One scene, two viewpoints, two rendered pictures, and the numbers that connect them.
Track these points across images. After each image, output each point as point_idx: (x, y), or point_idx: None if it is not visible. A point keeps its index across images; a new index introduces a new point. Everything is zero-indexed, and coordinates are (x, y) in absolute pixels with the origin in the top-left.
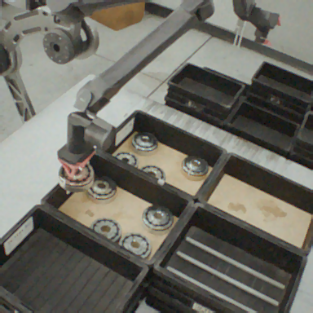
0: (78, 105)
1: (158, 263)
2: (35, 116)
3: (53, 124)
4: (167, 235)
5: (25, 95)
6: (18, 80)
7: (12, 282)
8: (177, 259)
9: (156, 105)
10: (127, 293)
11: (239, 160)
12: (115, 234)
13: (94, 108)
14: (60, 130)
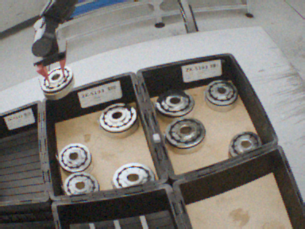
0: (42, 10)
1: (57, 203)
2: (176, 36)
3: (185, 48)
4: (91, 192)
5: (188, 19)
6: (183, 4)
7: (2, 150)
8: (110, 226)
9: (295, 76)
10: (18, 201)
11: (281, 160)
12: (76, 166)
13: (54, 15)
14: (186, 56)
